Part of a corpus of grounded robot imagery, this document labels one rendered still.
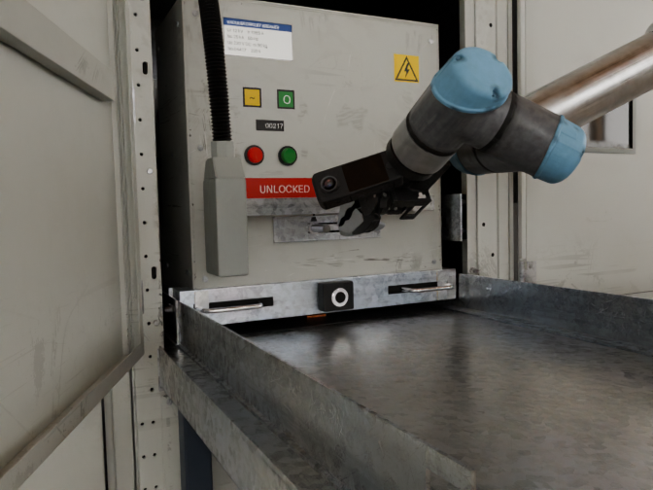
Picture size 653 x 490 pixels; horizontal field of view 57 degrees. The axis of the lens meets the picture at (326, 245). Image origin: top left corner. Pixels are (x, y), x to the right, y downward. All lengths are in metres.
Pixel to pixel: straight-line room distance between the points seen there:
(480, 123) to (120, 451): 0.68
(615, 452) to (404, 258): 0.68
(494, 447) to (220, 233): 0.50
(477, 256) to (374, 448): 0.82
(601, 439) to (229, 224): 0.56
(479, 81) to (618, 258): 0.86
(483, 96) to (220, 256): 0.43
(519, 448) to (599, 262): 0.90
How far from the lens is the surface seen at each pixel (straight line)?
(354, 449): 0.44
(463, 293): 1.21
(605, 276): 1.43
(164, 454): 1.00
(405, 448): 0.38
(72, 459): 0.96
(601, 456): 0.56
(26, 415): 0.63
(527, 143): 0.72
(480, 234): 1.20
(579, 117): 0.90
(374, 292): 1.11
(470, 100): 0.67
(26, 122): 0.65
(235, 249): 0.89
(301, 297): 1.05
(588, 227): 1.38
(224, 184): 0.89
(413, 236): 1.16
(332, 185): 0.77
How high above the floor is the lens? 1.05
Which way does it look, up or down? 4 degrees down
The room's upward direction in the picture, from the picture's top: 1 degrees counter-clockwise
